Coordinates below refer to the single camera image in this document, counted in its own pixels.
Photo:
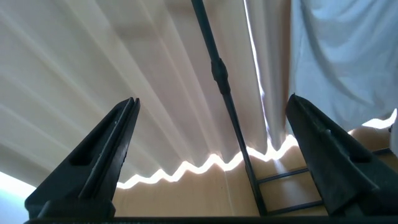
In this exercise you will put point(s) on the window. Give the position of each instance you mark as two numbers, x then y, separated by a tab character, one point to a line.
12	199

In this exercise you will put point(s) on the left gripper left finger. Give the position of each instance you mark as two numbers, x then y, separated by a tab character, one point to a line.
62	189

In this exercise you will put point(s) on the pale grey shorts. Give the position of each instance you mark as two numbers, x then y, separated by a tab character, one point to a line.
342	46

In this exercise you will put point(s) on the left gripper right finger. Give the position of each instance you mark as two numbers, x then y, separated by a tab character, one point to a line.
342	186

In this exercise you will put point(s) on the black clothes rack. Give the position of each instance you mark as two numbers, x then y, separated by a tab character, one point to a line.
219	71

